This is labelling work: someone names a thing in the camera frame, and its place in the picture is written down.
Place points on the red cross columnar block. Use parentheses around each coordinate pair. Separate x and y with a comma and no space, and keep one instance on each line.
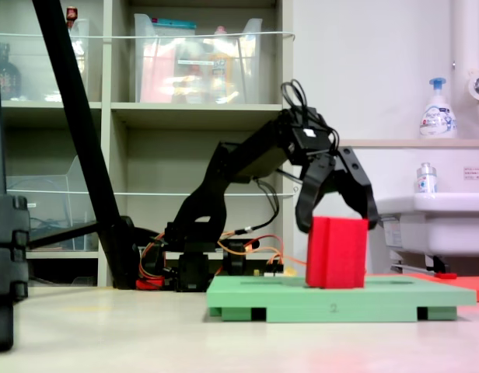
(336,252)

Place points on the green shape hole board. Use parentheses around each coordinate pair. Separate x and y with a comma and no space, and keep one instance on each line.
(301,303)

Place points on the small clear sanitizer bottle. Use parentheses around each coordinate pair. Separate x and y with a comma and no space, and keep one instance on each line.
(425,182)

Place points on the white sink basin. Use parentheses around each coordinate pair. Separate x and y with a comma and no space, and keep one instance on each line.
(438,225)

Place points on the small circuit board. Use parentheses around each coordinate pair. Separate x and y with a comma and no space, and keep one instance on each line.
(270,272)

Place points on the white pump soap bottle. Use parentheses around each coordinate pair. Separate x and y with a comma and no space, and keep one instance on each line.
(438,120)

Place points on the beige shelf unit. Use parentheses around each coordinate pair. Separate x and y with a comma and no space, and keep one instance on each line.
(185,110)

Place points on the clear bin with packages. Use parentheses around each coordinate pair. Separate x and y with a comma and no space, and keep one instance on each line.
(165,77)

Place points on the clear empty plastic bin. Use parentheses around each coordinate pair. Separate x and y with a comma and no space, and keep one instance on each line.
(41,186)

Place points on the notched black stack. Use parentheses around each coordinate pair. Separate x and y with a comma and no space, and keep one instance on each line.
(8,241)

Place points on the dark glass bottle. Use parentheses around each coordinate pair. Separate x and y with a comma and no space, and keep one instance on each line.
(9,77)

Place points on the black camera tripod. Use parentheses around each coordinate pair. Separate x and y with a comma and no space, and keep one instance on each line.
(82,128)

